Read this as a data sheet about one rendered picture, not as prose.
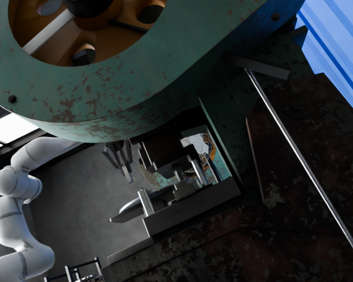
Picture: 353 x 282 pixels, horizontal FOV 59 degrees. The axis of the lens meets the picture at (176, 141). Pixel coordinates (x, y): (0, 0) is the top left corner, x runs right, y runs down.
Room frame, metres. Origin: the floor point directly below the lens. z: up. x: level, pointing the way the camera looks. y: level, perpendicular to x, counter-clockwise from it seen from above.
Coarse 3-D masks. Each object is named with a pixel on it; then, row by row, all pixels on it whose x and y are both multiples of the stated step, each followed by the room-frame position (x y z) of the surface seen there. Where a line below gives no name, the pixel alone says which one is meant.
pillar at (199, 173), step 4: (196, 160) 1.06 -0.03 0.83; (192, 164) 1.06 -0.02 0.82; (196, 164) 1.05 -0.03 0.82; (196, 168) 1.05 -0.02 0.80; (200, 168) 1.06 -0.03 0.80; (196, 172) 1.06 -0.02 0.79; (200, 172) 1.05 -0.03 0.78; (200, 176) 1.05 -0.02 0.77; (204, 176) 1.06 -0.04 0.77; (200, 180) 1.06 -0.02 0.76; (204, 180) 1.05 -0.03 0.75; (204, 184) 1.05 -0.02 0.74
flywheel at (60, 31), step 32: (32, 0) 0.76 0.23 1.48; (64, 0) 0.65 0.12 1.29; (96, 0) 0.66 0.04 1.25; (128, 0) 0.75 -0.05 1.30; (160, 0) 0.75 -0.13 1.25; (32, 32) 0.76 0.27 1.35; (64, 32) 0.76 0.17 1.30; (96, 32) 0.75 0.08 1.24; (128, 32) 0.75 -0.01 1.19; (64, 64) 0.76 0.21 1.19
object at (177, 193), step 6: (180, 174) 0.98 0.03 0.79; (180, 180) 0.98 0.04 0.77; (186, 180) 0.92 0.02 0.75; (180, 186) 0.91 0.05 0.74; (186, 186) 0.90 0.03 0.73; (192, 186) 0.90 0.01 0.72; (174, 192) 0.90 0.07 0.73; (180, 192) 0.90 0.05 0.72; (186, 192) 0.90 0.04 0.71; (192, 192) 0.90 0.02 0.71; (180, 198) 0.90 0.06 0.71
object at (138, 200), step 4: (172, 184) 1.04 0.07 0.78; (164, 188) 1.02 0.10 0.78; (168, 188) 1.05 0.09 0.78; (172, 188) 1.07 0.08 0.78; (152, 192) 1.01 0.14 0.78; (160, 192) 1.06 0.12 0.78; (152, 196) 1.06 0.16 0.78; (132, 200) 1.02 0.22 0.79; (136, 200) 1.02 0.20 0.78; (140, 200) 1.04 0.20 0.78; (128, 204) 1.03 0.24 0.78; (132, 204) 1.04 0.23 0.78; (136, 204) 1.07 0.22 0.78; (124, 208) 1.05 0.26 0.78; (128, 208) 1.07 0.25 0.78; (120, 212) 1.08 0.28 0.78
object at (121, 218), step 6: (168, 192) 1.08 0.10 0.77; (156, 198) 1.08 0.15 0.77; (162, 198) 1.10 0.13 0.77; (168, 198) 1.15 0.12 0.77; (174, 198) 1.20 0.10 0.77; (156, 204) 1.10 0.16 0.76; (162, 204) 1.11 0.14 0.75; (126, 210) 1.09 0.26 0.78; (132, 210) 1.09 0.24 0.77; (138, 210) 1.13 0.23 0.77; (144, 210) 1.11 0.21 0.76; (156, 210) 1.11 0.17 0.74; (114, 216) 1.09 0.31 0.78; (120, 216) 1.09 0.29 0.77; (126, 216) 1.12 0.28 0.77; (132, 216) 1.17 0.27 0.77; (114, 222) 1.14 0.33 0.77; (120, 222) 1.19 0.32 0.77
